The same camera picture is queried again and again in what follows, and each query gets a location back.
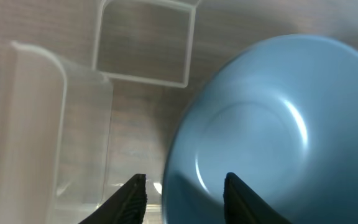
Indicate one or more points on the dark blue bowl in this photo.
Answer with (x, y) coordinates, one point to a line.
(282, 116)

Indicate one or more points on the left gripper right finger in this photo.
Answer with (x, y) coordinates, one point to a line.
(243, 206)

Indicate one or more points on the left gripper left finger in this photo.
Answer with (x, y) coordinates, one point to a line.
(126, 206)

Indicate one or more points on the clear plastic storage bin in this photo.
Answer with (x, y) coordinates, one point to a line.
(93, 92)

